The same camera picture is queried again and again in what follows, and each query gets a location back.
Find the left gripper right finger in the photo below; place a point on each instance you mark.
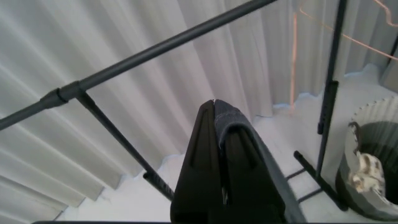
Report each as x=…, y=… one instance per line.
x=248, y=186

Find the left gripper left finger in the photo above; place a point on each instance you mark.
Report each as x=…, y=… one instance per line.
x=199, y=174

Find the dark grey long-sleeved shirt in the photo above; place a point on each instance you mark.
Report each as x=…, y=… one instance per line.
x=230, y=115

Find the pink clothes hanger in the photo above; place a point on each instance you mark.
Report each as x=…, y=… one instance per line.
x=357, y=38
x=293, y=62

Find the black clothes rack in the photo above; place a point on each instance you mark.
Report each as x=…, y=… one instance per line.
x=155, y=49

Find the white laundry basket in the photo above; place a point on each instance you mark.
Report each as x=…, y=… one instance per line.
x=379, y=137

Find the cream printed garment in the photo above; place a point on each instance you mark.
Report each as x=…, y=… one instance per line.
x=367, y=174

